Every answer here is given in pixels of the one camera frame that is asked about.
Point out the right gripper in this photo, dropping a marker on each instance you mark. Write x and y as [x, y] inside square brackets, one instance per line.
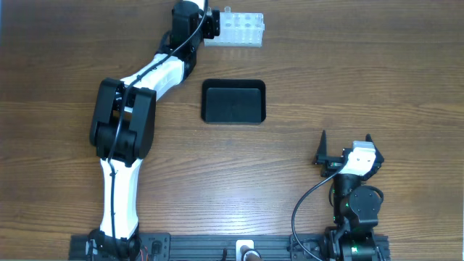
[331, 164]

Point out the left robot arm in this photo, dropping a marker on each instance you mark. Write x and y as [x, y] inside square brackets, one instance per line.
[123, 203]

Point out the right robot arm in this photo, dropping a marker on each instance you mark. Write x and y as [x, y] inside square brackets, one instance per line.
[364, 208]

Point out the black tray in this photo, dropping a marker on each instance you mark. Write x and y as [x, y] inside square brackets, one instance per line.
[233, 105]

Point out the white test tube rack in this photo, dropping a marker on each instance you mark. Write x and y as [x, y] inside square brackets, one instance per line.
[239, 38]

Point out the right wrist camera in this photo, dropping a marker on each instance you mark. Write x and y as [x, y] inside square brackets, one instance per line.
[359, 157]

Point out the mounting rail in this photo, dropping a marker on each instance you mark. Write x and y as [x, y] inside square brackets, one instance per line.
[203, 248]

